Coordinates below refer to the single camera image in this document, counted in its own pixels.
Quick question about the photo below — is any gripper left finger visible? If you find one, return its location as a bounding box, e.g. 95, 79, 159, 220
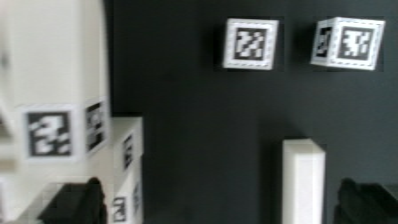
37, 177, 108, 224

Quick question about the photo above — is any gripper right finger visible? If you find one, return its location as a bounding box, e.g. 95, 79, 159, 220
331, 178, 398, 224

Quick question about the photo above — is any white chair back frame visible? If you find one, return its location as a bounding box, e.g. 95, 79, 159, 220
0, 0, 111, 224

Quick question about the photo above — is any white small chair part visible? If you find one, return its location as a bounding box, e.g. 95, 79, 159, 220
310, 17, 385, 71

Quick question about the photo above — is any white chair seat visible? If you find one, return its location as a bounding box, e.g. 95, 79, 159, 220
109, 117, 143, 224

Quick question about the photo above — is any white chair leg block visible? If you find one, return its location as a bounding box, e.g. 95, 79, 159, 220
221, 18, 278, 70

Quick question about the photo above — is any white U-shaped fence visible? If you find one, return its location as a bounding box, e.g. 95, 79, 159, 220
282, 139, 324, 224

